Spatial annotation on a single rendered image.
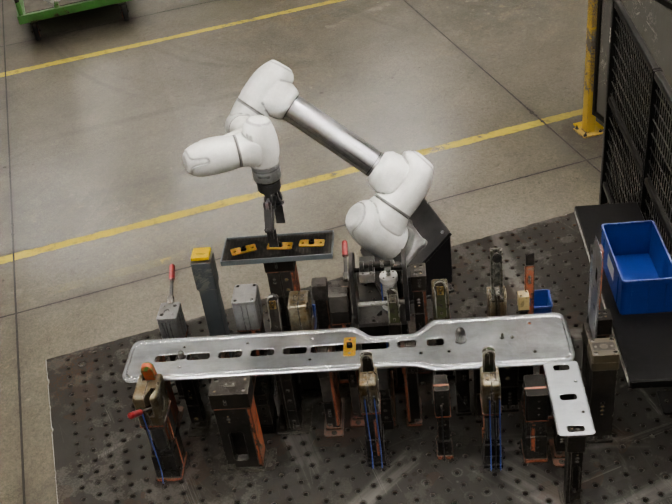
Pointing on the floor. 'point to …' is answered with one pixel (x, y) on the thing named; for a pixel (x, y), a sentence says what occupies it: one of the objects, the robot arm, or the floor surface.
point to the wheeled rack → (35, 11)
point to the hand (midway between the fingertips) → (277, 231)
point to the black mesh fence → (637, 133)
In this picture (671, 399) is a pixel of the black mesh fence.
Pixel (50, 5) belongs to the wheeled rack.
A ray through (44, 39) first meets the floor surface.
